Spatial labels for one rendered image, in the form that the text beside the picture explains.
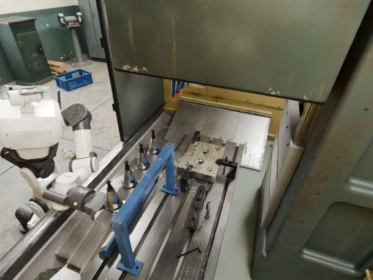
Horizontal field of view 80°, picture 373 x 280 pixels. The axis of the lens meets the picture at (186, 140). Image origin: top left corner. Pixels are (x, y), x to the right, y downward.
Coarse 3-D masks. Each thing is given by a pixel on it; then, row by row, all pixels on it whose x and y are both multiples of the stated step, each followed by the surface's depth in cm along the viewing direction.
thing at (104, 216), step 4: (100, 212) 78; (104, 212) 78; (108, 212) 78; (112, 212) 78; (96, 216) 76; (100, 216) 76; (104, 216) 76; (108, 216) 76; (112, 216) 76; (96, 220) 75; (100, 220) 75; (104, 220) 75; (108, 220) 75; (104, 224) 74; (108, 224) 74
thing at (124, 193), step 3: (117, 189) 86; (120, 189) 86; (123, 189) 86; (126, 189) 86; (129, 189) 86; (117, 192) 85; (120, 192) 85; (123, 192) 85; (126, 192) 85; (129, 192) 85; (120, 195) 84; (123, 195) 84; (126, 195) 84; (123, 198) 83; (126, 198) 83
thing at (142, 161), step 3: (138, 153) 93; (141, 153) 92; (144, 153) 93; (138, 156) 94; (141, 156) 93; (144, 156) 93; (138, 159) 94; (141, 159) 93; (144, 159) 94; (138, 162) 95; (141, 162) 94; (144, 162) 94; (147, 162) 96; (138, 165) 96; (141, 165) 95; (144, 165) 95
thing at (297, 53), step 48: (144, 0) 60; (192, 0) 56; (240, 0) 52; (288, 0) 49; (336, 0) 47; (144, 48) 67; (192, 48) 62; (240, 48) 58; (288, 48) 55; (336, 48) 51; (288, 96) 61
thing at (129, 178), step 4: (124, 168) 85; (124, 172) 84; (128, 172) 84; (132, 172) 86; (124, 176) 85; (128, 176) 85; (132, 176) 86; (124, 180) 86; (128, 180) 86; (132, 180) 86; (128, 184) 87
